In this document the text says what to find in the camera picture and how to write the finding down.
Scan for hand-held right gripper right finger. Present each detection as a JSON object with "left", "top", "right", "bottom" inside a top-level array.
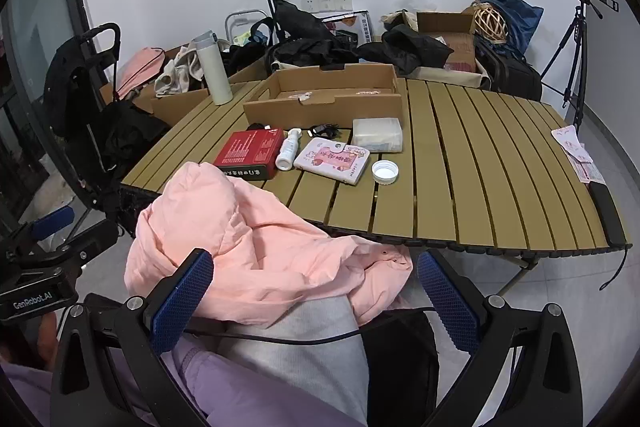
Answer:
[{"left": 416, "top": 248, "right": 585, "bottom": 427}]

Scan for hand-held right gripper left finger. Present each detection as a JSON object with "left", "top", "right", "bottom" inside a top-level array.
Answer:
[{"left": 50, "top": 248, "right": 216, "bottom": 427}]

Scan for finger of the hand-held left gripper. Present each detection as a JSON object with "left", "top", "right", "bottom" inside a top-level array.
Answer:
[
  {"left": 47, "top": 219, "right": 121, "bottom": 275},
  {"left": 10, "top": 206, "right": 77, "bottom": 253}
]

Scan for white round lid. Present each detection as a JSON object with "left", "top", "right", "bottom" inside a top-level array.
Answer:
[{"left": 371, "top": 160, "right": 400, "bottom": 186}]

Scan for red cardboard box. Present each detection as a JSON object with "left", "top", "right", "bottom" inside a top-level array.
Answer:
[{"left": 213, "top": 130, "right": 285, "bottom": 180}]

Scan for white spray bottle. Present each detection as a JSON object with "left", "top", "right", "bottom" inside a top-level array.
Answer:
[{"left": 275, "top": 128, "right": 304, "bottom": 172}]

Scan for translucent plastic box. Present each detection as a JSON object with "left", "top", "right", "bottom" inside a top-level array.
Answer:
[{"left": 350, "top": 117, "right": 404, "bottom": 154}]

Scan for pink printed wallet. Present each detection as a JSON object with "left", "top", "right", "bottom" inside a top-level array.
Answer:
[{"left": 292, "top": 137, "right": 371, "bottom": 186}]

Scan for shallow cardboard box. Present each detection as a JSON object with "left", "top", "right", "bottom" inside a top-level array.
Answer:
[{"left": 243, "top": 63, "right": 405, "bottom": 131}]

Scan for folding table leg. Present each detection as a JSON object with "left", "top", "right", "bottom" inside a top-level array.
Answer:
[{"left": 497, "top": 252, "right": 541, "bottom": 298}]

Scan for black floor bag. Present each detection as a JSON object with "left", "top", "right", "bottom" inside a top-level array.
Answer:
[{"left": 360, "top": 309, "right": 441, "bottom": 427}]

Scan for pink puffer jacket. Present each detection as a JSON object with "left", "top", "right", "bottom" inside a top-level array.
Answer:
[{"left": 124, "top": 162, "right": 415, "bottom": 328}]

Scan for person's purple jacket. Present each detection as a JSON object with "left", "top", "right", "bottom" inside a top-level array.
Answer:
[{"left": 160, "top": 337, "right": 361, "bottom": 427}]

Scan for black stroller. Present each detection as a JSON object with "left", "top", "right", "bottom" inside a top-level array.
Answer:
[{"left": 42, "top": 23, "right": 171, "bottom": 228}]

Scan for cardboard box with clothes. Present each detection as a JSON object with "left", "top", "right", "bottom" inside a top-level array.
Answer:
[{"left": 100, "top": 47, "right": 266, "bottom": 128}]

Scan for pink bag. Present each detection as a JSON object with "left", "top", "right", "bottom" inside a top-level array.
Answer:
[{"left": 116, "top": 47, "right": 166, "bottom": 100}]

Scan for beige clothes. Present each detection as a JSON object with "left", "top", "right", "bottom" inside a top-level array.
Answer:
[{"left": 154, "top": 46, "right": 208, "bottom": 98}]

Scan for black phone on table edge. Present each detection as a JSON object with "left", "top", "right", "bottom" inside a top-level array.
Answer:
[{"left": 589, "top": 181, "right": 633, "bottom": 290}]

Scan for glass sliding door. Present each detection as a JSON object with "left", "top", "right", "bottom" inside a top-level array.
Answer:
[{"left": 0, "top": 0, "right": 96, "bottom": 228}]

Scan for pink printed papers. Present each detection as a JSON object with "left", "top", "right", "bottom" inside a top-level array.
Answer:
[{"left": 551, "top": 125, "right": 607, "bottom": 185}]

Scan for white thermos bottle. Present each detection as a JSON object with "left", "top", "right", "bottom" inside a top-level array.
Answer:
[{"left": 190, "top": 32, "right": 234, "bottom": 106}]

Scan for beige canvas bag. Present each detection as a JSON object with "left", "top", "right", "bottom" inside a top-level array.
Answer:
[{"left": 407, "top": 67, "right": 493, "bottom": 92}]

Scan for black suitcase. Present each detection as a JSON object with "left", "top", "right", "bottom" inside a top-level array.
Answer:
[{"left": 472, "top": 34, "right": 545, "bottom": 102}]

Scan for black jacket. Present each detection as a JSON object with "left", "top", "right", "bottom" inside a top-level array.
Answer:
[{"left": 357, "top": 24, "right": 455, "bottom": 75}]

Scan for white metal rack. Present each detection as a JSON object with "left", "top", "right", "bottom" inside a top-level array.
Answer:
[{"left": 225, "top": 9, "right": 266, "bottom": 42}]

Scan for large open cardboard box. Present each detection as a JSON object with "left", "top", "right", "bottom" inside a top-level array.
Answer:
[{"left": 416, "top": 9, "right": 496, "bottom": 72}]

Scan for woven bamboo basket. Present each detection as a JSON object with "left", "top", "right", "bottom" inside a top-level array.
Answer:
[{"left": 472, "top": 2, "right": 506, "bottom": 42}]

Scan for pile of black clothes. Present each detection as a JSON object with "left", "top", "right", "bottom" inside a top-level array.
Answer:
[{"left": 220, "top": 0, "right": 361, "bottom": 78}]

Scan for black tripod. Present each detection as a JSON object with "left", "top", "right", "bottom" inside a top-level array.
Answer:
[{"left": 540, "top": 2, "right": 591, "bottom": 132}]

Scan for white tote bag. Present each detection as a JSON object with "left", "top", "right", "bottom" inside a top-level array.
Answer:
[{"left": 380, "top": 9, "right": 418, "bottom": 32}]

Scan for printed display box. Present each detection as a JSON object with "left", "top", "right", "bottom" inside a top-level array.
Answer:
[{"left": 322, "top": 9, "right": 372, "bottom": 48}]

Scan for blue bag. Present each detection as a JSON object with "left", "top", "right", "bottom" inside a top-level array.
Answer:
[{"left": 477, "top": 0, "right": 545, "bottom": 58}]

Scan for thin black cable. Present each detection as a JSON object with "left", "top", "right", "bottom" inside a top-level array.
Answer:
[{"left": 187, "top": 304, "right": 441, "bottom": 348}]

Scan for white wall outlet strip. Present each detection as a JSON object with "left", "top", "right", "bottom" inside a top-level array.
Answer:
[{"left": 301, "top": 0, "right": 353, "bottom": 12}]

